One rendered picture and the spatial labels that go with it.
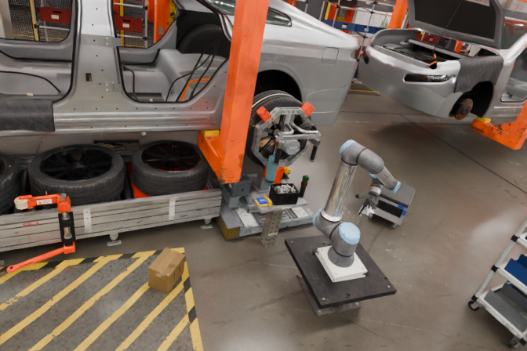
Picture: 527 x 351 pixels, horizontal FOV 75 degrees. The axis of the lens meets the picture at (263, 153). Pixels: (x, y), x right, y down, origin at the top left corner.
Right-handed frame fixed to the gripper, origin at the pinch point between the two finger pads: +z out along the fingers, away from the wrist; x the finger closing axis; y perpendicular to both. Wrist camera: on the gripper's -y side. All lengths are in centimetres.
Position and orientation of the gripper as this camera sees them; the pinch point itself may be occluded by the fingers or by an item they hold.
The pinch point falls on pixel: (361, 215)
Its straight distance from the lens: 279.0
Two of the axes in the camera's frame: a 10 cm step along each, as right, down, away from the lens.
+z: -4.4, 8.6, -2.6
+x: -1.7, 2.1, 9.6
